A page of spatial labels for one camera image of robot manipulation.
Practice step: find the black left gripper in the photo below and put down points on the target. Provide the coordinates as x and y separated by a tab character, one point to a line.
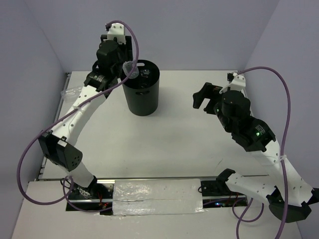
127	49

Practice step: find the black metal base rail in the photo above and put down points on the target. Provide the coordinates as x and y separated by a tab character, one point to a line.
213	196

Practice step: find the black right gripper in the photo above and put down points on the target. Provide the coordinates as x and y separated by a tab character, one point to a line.
209	91

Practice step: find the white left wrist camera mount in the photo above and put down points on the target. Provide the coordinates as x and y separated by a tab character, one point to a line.
116	32

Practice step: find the clear plastic bottle white cap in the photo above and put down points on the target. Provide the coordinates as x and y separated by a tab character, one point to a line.
130	69

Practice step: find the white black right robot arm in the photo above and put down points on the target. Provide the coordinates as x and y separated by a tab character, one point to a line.
233	110

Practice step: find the clear crushed plastic bottle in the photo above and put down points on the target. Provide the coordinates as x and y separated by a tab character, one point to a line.
146	73

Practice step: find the clear bottle green blue label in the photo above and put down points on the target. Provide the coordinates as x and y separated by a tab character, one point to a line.
71	94

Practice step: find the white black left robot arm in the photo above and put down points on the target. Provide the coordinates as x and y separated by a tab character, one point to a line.
58	143

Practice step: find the black round plastic bin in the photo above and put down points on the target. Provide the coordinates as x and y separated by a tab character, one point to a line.
142	94

